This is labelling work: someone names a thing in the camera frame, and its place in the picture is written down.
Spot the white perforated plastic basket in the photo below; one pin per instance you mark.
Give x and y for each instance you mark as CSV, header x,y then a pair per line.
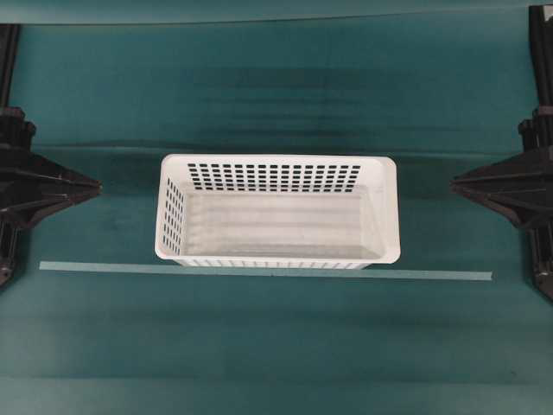
x,y
278,211

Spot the light green tape strip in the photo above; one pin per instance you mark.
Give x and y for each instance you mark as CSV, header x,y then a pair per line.
x,y
111,268

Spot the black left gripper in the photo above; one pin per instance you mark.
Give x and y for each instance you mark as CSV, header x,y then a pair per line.
x,y
28,207

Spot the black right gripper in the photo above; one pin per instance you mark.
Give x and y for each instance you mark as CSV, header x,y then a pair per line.
x,y
530,169

